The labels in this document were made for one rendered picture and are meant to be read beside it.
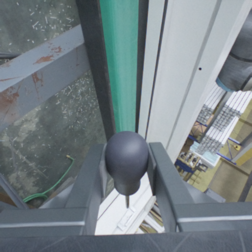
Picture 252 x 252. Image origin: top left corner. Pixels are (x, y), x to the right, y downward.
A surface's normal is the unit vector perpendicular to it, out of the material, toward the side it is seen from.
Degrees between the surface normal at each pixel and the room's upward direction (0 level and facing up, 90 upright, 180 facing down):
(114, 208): 90
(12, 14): 0
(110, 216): 90
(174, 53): 90
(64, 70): 0
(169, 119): 90
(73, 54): 0
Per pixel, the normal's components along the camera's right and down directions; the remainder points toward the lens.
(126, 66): 0.77, 0.51
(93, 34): -0.64, 0.64
